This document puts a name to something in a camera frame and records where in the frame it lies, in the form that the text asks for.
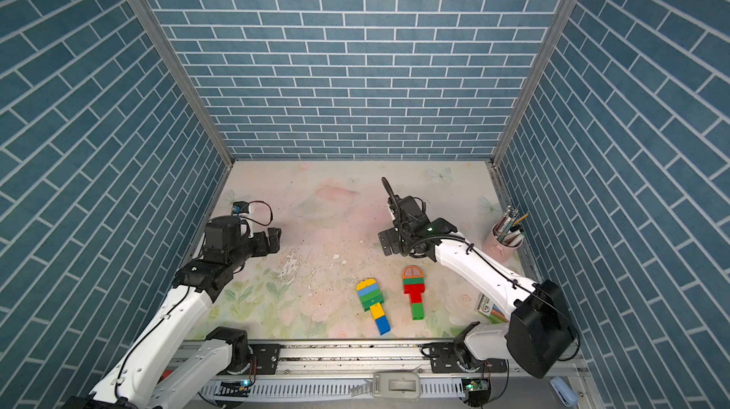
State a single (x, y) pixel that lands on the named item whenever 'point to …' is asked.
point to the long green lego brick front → (413, 281)
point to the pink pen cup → (506, 236)
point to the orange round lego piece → (413, 272)
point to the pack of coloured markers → (488, 308)
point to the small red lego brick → (416, 298)
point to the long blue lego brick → (368, 289)
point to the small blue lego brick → (383, 325)
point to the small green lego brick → (418, 311)
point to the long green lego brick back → (370, 296)
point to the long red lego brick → (414, 288)
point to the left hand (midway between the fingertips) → (273, 230)
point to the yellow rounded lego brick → (365, 282)
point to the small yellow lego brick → (377, 310)
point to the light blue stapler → (567, 396)
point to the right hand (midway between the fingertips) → (399, 235)
